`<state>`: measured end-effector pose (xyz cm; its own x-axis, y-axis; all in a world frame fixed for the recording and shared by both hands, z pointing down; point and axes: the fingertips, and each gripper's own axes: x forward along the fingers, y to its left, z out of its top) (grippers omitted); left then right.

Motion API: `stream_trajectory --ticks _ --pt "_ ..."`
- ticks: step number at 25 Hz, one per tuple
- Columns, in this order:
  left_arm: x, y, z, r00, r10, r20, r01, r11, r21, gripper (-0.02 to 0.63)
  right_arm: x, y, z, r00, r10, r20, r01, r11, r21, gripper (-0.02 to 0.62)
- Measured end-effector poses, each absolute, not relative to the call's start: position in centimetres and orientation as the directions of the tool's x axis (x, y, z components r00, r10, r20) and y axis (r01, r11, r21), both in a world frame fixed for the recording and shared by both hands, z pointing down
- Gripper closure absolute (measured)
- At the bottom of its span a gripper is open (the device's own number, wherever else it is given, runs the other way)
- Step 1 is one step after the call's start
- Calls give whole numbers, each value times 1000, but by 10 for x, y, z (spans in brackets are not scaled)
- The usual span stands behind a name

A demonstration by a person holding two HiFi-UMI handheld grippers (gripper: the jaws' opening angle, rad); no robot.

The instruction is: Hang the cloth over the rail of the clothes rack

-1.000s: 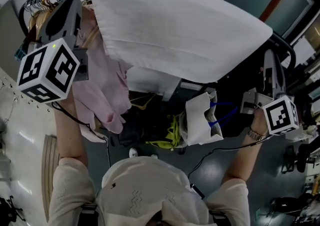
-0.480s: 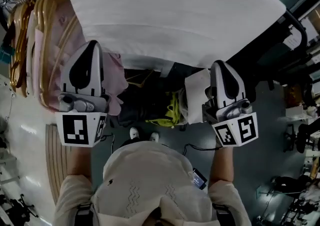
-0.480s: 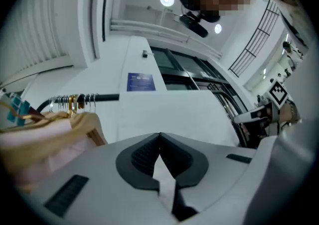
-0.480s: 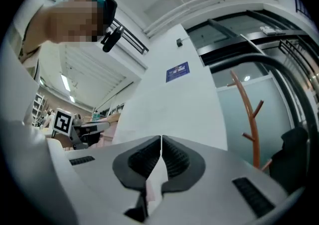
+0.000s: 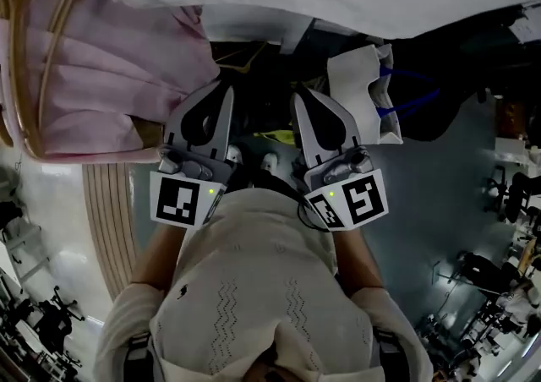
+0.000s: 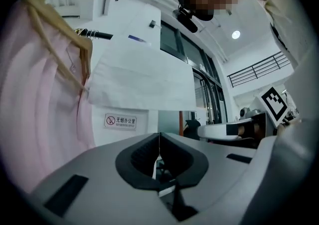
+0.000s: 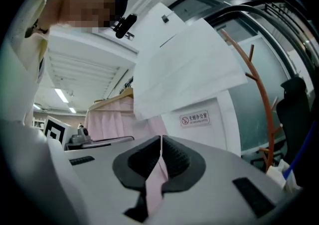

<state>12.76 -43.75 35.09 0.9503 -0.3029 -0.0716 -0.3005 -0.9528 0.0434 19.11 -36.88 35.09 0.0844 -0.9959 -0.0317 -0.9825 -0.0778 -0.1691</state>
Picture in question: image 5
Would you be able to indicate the person's left white shoe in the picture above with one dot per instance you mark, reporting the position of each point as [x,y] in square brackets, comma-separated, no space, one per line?
[234,153]

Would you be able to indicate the black trousers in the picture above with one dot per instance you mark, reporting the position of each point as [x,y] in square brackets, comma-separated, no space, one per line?
[270,183]

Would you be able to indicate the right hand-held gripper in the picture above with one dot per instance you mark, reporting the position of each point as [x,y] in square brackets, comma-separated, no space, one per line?
[363,203]

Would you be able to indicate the person's right forearm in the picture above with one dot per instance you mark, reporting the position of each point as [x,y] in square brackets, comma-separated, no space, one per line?
[357,258]

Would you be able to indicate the wooden floor step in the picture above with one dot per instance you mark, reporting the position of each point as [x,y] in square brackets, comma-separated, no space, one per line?
[110,224]

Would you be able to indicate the pink hanging garment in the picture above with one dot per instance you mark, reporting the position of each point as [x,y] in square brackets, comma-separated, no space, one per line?
[105,88]

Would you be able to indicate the wooden clothes hanger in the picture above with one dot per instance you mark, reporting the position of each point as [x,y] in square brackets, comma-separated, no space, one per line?
[50,59]
[17,55]

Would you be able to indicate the white knit sweater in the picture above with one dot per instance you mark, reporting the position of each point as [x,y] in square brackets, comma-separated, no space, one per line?
[262,279]

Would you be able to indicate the person's right white shoe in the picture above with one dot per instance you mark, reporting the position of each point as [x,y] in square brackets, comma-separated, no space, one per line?
[269,161]

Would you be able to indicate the person's white shoe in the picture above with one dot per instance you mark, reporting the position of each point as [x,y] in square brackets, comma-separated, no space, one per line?
[234,153]
[269,161]

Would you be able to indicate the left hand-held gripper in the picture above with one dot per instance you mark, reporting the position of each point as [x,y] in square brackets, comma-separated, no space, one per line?
[177,203]

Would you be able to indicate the white hanging sheet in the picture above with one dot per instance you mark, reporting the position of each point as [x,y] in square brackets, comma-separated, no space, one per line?
[253,23]

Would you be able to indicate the black office chair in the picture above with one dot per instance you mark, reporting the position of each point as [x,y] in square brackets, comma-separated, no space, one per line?
[59,321]
[517,198]
[444,55]

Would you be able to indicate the person's left forearm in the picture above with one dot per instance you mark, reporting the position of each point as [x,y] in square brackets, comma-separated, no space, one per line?
[162,253]

